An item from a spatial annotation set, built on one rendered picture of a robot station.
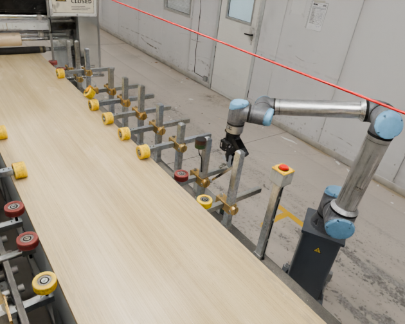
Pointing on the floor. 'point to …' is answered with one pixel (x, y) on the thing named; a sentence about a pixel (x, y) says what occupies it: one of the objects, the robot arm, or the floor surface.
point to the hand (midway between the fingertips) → (230, 166)
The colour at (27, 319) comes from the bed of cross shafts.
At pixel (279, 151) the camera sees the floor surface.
